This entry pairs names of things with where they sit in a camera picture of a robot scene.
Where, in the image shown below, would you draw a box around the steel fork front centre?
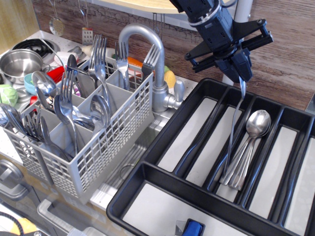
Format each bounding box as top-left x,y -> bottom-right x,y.
60,70 -> 79,155

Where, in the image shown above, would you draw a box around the black cutlery tray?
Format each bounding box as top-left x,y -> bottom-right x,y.
106,79 -> 315,236

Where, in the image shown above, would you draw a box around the green toy cabbage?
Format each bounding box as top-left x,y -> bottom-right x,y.
0,84 -> 18,107

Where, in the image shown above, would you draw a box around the yellow toy corn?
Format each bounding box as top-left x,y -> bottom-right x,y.
164,70 -> 176,88

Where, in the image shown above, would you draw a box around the teal toy bowl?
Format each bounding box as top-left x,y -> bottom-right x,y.
24,73 -> 36,95

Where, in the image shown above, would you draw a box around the stacked steel spoons in tray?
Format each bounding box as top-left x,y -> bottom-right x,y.
220,110 -> 271,191

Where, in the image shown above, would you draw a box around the wooden shelf board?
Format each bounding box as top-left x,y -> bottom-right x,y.
98,0 -> 232,14

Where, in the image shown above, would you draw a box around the black handled fork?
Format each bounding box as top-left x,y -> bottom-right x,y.
141,44 -> 160,80

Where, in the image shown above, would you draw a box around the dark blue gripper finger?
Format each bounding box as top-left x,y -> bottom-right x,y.
215,59 -> 239,86
231,48 -> 253,82

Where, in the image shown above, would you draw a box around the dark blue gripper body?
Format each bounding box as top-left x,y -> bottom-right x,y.
184,4 -> 273,72

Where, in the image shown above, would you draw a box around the steel spoon centre compartment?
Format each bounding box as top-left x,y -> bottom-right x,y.
90,95 -> 110,137

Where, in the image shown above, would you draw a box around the small hanging grater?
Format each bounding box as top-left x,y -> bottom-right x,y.
82,27 -> 94,46

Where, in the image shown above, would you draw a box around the steel fork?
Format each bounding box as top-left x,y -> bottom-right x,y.
115,42 -> 130,90
89,34 -> 110,105
60,70 -> 79,155

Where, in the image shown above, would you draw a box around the red toy item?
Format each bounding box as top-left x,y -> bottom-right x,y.
47,66 -> 64,84

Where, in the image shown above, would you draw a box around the yellow object bottom left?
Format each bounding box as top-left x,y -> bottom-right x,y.
9,218 -> 37,235

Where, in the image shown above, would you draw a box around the steel cooking pot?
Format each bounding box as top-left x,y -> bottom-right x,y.
0,49 -> 43,85

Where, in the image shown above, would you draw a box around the black stove burner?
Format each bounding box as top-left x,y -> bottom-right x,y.
12,39 -> 58,64

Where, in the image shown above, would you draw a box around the blue object bottom edge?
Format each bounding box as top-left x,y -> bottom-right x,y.
175,218 -> 206,236

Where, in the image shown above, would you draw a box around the steel fork back left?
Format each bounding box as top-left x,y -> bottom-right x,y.
89,34 -> 110,105

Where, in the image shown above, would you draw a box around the steel fork back middle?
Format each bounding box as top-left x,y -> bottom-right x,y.
115,42 -> 130,90

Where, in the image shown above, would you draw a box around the hanging round strainer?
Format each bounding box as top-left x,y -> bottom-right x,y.
49,18 -> 65,37

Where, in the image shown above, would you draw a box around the big steel spoon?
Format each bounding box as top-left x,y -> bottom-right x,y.
222,77 -> 247,178

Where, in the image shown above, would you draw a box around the silver sink faucet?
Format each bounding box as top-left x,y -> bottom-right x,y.
119,24 -> 185,112

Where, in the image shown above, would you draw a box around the steel spoon top left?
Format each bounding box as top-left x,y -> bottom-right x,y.
31,71 -> 57,97

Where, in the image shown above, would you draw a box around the grey plastic cutlery basket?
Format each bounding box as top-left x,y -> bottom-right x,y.
6,66 -> 154,204

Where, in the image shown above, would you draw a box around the steel forks front left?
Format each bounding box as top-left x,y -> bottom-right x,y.
13,110 -> 43,142

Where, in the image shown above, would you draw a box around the orange toy carrot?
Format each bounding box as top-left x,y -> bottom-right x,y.
127,57 -> 143,68

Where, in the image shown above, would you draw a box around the steel spoon far left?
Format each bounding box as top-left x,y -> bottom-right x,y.
0,103 -> 26,135

